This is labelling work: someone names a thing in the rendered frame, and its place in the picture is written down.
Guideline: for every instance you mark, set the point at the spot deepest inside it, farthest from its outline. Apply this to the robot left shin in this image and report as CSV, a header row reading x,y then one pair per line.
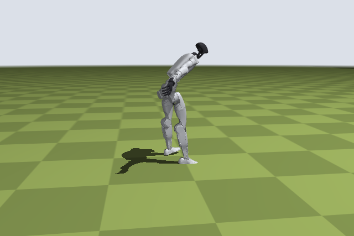
x,y
167,134

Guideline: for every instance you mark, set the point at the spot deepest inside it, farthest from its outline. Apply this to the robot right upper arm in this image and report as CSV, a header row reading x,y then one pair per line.
x,y
191,62

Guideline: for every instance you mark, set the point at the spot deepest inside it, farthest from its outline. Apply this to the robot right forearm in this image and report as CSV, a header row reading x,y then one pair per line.
x,y
179,73

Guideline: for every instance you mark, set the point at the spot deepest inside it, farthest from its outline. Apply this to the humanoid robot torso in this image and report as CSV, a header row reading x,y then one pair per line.
x,y
173,70

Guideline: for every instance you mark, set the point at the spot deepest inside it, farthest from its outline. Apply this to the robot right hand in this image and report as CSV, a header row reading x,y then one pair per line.
x,y
169,87

